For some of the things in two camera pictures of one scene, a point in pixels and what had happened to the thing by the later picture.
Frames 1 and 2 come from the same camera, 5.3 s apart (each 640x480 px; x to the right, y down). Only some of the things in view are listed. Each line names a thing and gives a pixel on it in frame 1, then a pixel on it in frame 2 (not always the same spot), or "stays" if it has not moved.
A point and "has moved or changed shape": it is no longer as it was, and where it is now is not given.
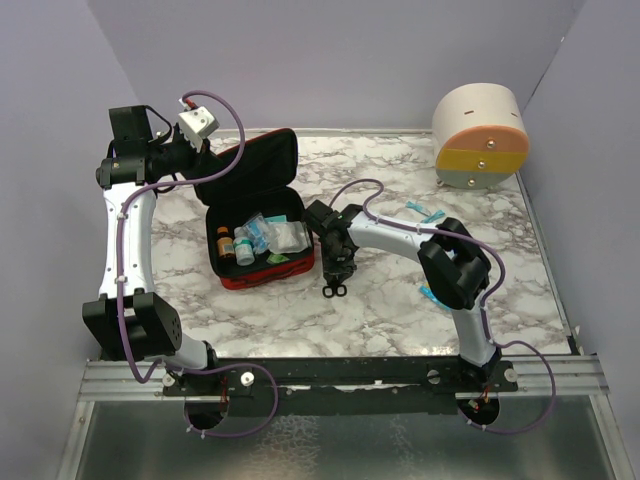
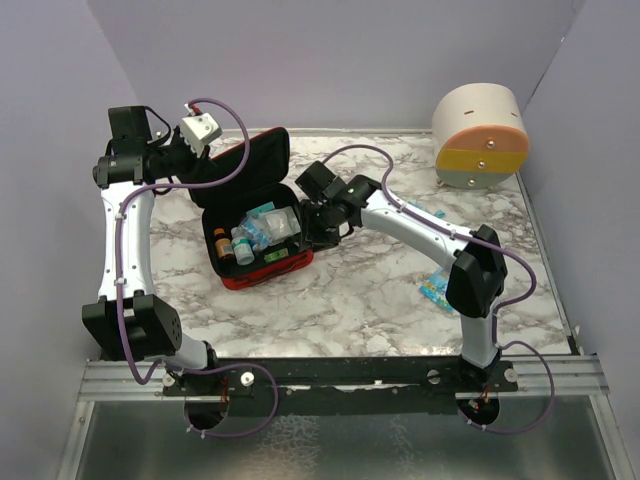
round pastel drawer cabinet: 480,136 stays
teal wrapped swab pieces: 428,219 stays
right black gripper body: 337,265 -> 318,230
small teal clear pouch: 276,219 -> 266,207
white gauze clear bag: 287,237 has moved or changed shape
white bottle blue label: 241,232 stays
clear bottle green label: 244,251 stays
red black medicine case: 257,220 stays
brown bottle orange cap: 225,243 stays
